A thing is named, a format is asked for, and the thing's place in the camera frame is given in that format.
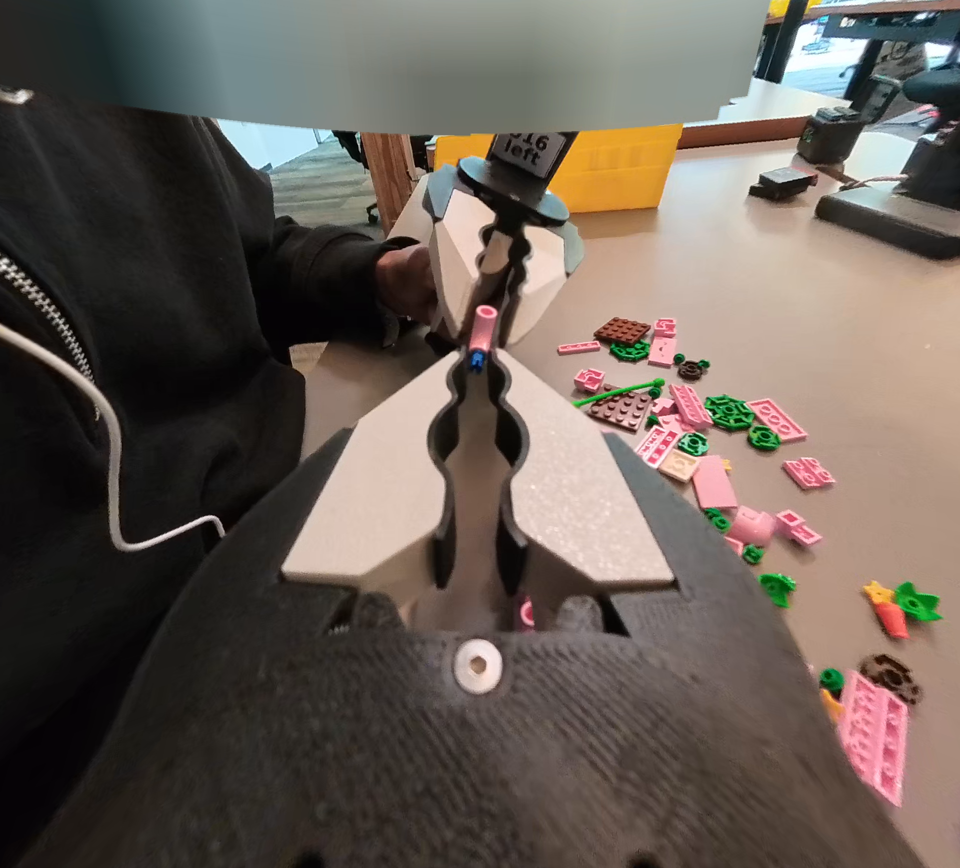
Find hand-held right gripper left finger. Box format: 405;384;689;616
280;350;468;630

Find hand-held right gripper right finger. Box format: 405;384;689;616
483;352;676;623

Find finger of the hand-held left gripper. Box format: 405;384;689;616
427;191;501;344
495;223;567;349

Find pink curved toy tube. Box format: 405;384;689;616
468;305;501;356

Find person's left forearm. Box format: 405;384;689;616
270;215;410;351

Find person's left hand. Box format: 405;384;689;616
375;244;438;326

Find yellow plastic bin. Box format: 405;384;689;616
435;124;684;215

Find brown square toy plate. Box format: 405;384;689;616
585;384;655;434
594;317;652;346

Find green toy stem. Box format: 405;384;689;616
571;379;667;410

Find scattered pink toy bricks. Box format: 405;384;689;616
556;316;912;809

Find work desk with black legs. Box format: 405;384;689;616
765;0;960;44

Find wooden post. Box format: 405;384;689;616
360;131;417;236

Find thin white cable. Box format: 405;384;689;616
0;324;228;554

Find small black camera device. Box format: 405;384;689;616
795;106;864;165

